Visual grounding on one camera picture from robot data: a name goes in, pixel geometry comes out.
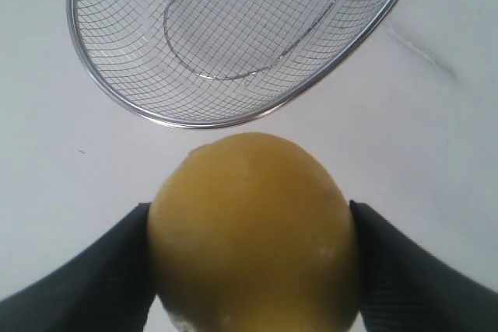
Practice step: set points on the yellow lemon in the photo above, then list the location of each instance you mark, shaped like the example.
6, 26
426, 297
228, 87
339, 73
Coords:
251, 233

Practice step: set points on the oval metal wire basket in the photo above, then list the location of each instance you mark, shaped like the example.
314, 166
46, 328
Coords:
215, 63

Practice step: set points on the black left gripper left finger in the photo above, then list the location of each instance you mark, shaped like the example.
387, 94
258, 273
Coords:
107, 287

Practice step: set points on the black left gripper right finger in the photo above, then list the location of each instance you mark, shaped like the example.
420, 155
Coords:
406, 288

